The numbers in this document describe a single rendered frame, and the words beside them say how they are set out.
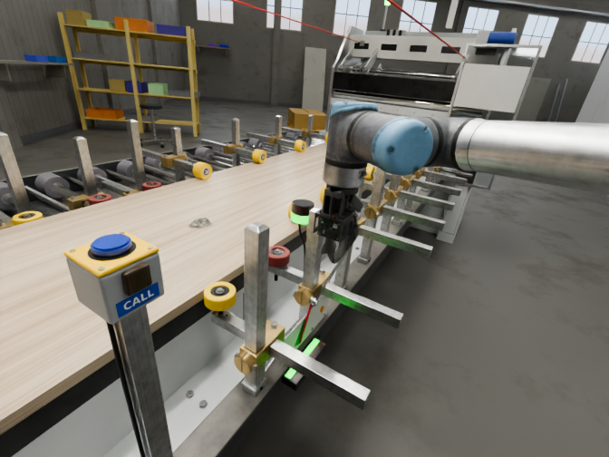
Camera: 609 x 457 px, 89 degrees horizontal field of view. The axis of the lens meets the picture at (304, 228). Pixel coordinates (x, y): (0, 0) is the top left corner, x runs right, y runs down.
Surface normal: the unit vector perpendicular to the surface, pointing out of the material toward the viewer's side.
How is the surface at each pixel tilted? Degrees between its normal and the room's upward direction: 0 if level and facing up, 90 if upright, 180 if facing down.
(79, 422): 90
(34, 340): 0
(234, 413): 0
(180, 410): 0
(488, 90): 90
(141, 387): 90
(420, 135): 90
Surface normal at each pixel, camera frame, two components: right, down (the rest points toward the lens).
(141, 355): 0.85, 0.29
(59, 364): 0.08, -0.89
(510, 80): -0.52, 0.34
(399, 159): 0.38, 0.44
